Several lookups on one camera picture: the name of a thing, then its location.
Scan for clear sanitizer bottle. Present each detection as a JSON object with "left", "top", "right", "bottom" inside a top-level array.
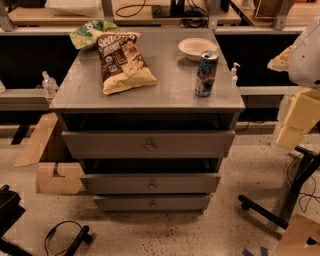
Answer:
[{"left": 42, "top": 71, "right": 59, "bottom": 97}]

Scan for black rolling stand base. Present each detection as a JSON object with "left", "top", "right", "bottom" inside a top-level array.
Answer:
[{"left": 238, "top": 145, "right": 320, "bottom": 230}]

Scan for brown yellow chip bag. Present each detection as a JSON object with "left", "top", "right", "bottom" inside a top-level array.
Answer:
[{"left": 93, "top": 31, "right": 157, "bottom": 95}]

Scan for black cable on floor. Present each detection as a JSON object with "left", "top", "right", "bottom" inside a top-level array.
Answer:
[{"left": 44, "top": 220, "right": 83, "bottom": 256}]

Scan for grey drawer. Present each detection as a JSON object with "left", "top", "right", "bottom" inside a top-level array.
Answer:
[
  {"left": 80, "top": 173, "right": 220, "bottom": 195},
  {"left": 62, "top": 130, "right": 235, "bottom": 159},
  {"left": 94, "top": 194, "right": 210, "bottom": 211}
]

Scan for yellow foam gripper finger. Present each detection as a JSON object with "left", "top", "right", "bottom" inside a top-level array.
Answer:
[{"left": 275, "top": 89, "right": 320, "bottom": 149}]

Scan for white bowl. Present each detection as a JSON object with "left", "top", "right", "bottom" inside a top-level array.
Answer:
[{"left": 178, "top": 38, "right": 217, "bottom": 61}]

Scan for cardboard piece bottom right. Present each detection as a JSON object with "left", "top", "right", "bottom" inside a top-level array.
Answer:
[{"left": 276, "top": 214, "right": 320, "bottom": 256}]

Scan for cardboard box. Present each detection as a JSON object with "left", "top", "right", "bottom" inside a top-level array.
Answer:
[{"left": 15, "top": 113, "right": 83, "bottom": 195}]

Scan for black cables on shelf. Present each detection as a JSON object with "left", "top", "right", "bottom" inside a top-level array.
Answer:
[{"left": 115, "top": 0, "right": 214, "bottom": 29}]

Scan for grey drawer cabinet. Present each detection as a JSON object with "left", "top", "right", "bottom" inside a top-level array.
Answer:
[{"left": 49, "top": 27, "right": 246, "bottom": 214}]

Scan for white bag on shelf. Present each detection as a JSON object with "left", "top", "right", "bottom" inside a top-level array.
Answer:
[{"left": 45, "top": 0, "right": 102, "bottom": 17}]

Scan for black stand leg left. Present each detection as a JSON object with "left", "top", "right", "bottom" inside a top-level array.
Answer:
[{"left": 64, "top": 225, "right": 93, "bottom": 256}]

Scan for green snack bag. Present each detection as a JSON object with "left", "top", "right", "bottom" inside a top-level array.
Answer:
[{"left": 69, "top": 20, "right": 119, "bottom": 50}]

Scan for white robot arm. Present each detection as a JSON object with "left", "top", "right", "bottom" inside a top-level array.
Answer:
[{"left": 267, "top": 16, "right": 320, "bottom": 150}]

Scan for grey top drawer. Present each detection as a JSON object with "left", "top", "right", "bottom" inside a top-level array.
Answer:
[{"left": 62, "top": 130, "right": 235, "bottom": 159}]

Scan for black equipment left corner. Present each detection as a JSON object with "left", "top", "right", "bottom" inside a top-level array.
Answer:
[{"left": 0, "top": 185, "right": 32, "bottom": 256}]

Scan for blue drink can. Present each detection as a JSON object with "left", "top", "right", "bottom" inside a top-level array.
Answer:
[{"left": 195, "top": 50, "right": 219, "bottom": 97}]

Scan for small pump bottle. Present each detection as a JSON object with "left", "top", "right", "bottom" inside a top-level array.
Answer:
[{"left": 231, "top": 62, "right": 241, "bottom": 87}]

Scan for grey bottom drawer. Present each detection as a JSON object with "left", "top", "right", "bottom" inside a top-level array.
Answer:
[{"left": 94, "top": 194, "right": 210, "bottom": 211}]

